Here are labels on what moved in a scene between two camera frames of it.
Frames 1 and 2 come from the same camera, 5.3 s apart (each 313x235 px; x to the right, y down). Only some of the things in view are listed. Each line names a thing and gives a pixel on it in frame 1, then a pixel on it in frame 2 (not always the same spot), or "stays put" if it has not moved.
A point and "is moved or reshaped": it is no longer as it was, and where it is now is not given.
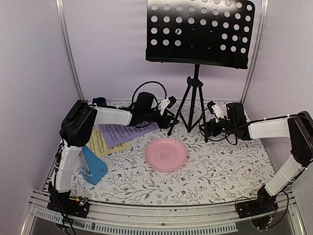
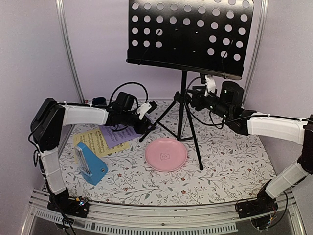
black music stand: x=216 y=33 is moved or reshaped
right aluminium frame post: x=259 y=35 stays put
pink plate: x=166 y=154 stays put
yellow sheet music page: x=98 y=145 stays put
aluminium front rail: x=164 y=220 stays put
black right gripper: x=210 y=124 → x=197 y=97
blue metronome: x=92 y=168 stays put
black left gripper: x=165 y=123 → x=142 y=129
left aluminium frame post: x=59 y=12 stays put
